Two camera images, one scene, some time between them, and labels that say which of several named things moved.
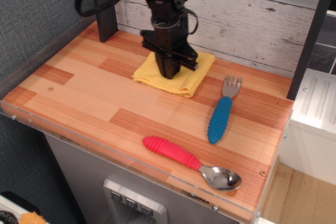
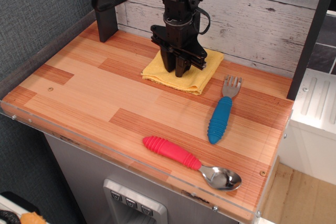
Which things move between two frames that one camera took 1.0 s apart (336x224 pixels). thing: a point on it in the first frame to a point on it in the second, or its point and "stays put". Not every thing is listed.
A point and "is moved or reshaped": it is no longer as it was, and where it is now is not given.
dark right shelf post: (311, 35) stays put
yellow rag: (184, 84) is moved or reshaped
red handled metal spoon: (224, 178) stays put
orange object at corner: (31, 217) stays put
